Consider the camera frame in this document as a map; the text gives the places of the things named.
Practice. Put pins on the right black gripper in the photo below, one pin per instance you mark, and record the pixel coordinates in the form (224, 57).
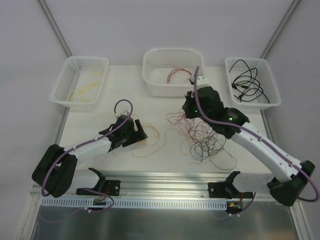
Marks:
(191, 105)

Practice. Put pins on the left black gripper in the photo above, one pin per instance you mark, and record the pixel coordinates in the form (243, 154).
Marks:
(133, 130)

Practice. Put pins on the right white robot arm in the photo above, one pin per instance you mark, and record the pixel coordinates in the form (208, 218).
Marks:
(288, 176)

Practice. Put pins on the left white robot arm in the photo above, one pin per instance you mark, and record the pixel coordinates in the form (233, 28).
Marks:
(55, 171)

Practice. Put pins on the right white perforated basket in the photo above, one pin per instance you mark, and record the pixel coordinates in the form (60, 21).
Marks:
(251, 83)

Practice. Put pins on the white perforated basket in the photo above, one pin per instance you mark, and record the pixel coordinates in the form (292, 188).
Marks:
(80, 82)
(251, 83)

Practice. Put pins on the white centre plastic tub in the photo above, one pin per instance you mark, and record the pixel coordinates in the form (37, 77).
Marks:
(166, 71)

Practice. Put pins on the left white perforated basket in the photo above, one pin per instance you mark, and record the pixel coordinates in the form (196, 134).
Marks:
(80, 82)

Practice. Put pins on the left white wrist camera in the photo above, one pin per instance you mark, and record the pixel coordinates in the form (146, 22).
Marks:
(123, 113)

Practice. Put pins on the aluminium mounting rail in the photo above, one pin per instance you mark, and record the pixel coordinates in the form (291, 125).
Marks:
(160, 186)

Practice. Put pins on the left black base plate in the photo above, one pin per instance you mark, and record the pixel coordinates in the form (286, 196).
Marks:
(105, 186)

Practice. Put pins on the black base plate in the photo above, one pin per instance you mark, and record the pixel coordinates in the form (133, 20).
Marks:
(105, 186)
(226, 191)

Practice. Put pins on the white slotted cable duct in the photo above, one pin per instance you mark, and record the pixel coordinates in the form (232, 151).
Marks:
(134, 203)

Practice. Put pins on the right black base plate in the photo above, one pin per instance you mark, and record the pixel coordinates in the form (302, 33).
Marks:
(226, 191)

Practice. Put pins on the right aluminium frame post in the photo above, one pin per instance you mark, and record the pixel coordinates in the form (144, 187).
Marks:
(293, 6)

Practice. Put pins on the aluminium frame post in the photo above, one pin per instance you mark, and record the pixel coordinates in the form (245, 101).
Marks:
(54, 26)
(293, 6)

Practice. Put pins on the left aluminium frame post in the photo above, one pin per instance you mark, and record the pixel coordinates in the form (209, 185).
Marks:
(54, 26)

